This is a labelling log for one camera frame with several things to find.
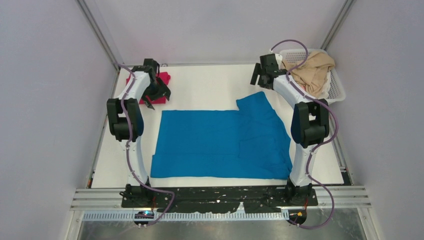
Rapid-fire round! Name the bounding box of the aluminium frame rail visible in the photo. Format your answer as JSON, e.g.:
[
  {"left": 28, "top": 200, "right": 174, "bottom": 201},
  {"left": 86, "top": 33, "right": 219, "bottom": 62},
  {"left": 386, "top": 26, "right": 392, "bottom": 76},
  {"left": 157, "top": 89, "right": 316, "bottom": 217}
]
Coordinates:
[{"left": 75, "top": 0, "right": 120, "bottom": 71}]

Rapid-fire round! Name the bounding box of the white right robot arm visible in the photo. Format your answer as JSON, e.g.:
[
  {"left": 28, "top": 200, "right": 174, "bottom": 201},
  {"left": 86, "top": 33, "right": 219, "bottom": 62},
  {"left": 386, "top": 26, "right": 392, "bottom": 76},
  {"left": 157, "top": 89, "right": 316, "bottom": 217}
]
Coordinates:
[{"left": 250, "top": 53, "right": 330, "bottom": 205}]

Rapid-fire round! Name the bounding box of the folded red t shirt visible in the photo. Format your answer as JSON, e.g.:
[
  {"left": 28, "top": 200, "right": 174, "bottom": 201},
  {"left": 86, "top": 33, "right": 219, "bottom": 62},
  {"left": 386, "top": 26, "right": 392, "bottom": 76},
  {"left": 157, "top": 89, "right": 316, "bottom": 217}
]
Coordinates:
[{"left": 118, "top": 71, "right": 171, "bottom": 107}]

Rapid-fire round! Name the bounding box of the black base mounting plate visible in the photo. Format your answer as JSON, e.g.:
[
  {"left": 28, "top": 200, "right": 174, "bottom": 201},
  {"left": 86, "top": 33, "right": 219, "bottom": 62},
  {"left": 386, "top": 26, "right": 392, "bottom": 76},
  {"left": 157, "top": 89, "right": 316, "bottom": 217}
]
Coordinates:
[{"left": 119, "top": 185, "right": 318, "bottom": 214}]

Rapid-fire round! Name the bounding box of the white garment in basket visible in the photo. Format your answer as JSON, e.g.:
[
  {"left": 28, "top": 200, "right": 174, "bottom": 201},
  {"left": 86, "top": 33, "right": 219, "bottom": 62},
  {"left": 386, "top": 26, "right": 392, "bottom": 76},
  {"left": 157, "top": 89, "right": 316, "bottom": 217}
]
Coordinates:
[{"left": 319, "top": 71, "right": 331, "bottom": 99}]

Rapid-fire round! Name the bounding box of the beige t shirt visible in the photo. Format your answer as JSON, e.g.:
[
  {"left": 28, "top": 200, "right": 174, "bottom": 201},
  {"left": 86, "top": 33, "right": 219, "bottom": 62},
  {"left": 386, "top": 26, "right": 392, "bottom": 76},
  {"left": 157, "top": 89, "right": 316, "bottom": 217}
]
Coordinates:
[{"left": 281, "top": 50, "right": 335, "bottom": 99}]

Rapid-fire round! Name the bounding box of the white slotted cable duct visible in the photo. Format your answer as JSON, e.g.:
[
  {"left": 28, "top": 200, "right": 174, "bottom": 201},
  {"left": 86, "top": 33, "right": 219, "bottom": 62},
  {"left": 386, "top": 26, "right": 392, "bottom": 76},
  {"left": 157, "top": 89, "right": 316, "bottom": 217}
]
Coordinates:
[{"left": 82, "top": 210, "right": 289, "bottom": 222}]

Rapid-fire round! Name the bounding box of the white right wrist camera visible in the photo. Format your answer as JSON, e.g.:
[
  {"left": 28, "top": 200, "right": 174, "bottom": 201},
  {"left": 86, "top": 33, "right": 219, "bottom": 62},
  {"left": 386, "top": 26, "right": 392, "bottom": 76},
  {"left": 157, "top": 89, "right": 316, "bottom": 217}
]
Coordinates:
[{"left": 269, "top": 50, "right": 283, "bottom": 65}]

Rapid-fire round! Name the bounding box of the blue t shirt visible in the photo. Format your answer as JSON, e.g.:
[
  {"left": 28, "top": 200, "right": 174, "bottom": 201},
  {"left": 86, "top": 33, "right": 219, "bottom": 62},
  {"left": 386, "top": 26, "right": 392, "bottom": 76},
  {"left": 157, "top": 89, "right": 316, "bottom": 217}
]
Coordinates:
[{"left": 150, "top": 91, "right": 293, "bottom": 180}]

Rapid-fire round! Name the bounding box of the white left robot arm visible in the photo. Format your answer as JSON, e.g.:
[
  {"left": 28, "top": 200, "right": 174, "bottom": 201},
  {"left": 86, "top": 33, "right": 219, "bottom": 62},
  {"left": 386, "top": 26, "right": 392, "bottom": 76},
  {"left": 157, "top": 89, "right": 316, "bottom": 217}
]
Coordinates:
[{"left": 106, "top": 58, "right": 171, "bottom": 207}]

